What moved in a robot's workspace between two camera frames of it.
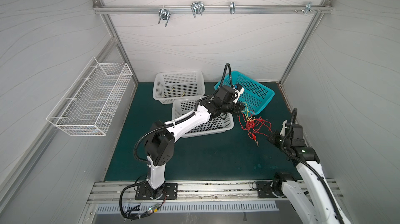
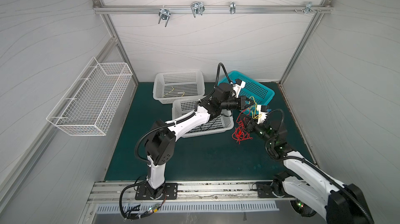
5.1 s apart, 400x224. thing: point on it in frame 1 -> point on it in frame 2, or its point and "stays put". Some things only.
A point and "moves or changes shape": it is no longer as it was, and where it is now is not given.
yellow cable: (252, 118) moves or changes shape
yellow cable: (173, 89) stays put
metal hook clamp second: (197, 8) stays put
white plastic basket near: (182, 107) stays put
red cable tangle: (254, 125) moves or changes shape
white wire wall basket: (87, 107) stays put
